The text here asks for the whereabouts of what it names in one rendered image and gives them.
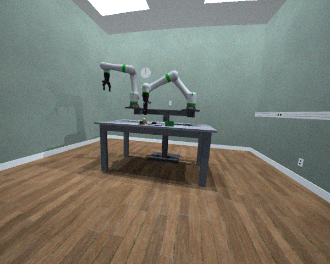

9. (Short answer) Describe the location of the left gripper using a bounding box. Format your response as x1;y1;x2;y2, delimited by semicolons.
143;97;149;115

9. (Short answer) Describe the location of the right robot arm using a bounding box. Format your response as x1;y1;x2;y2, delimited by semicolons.
100;62;139;107

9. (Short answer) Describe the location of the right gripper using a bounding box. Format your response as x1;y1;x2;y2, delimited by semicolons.
102;77;111;92

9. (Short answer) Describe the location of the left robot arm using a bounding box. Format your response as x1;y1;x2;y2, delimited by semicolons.
142;70;196;109

